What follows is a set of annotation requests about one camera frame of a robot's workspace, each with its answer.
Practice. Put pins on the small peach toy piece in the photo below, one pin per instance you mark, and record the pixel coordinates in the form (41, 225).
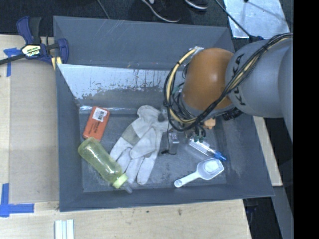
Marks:
(210, 123)

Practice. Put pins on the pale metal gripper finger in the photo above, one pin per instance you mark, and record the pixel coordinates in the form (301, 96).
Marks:
(174, 140)

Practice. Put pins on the person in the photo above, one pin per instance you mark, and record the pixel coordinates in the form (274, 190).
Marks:
(162, 4)

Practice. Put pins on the clear tube with blue cap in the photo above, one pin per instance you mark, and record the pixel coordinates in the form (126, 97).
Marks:
(203, 147)

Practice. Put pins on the white plastic measuring scoop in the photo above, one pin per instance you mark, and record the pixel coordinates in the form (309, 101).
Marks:
(209, 168)

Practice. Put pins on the grey metal bin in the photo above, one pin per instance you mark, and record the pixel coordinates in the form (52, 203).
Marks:
(119, 43)

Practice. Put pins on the white work glove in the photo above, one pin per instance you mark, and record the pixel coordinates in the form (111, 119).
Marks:
(144, 138)

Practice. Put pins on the yellow-green plastic bottle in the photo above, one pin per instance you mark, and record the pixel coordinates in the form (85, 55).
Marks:
(99, 159)

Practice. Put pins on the pale wood flat board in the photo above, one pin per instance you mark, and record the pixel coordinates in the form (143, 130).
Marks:
(32, 133)

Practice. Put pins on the orange flat packet with barcode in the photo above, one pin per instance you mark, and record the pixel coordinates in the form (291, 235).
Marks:
(96, 124)

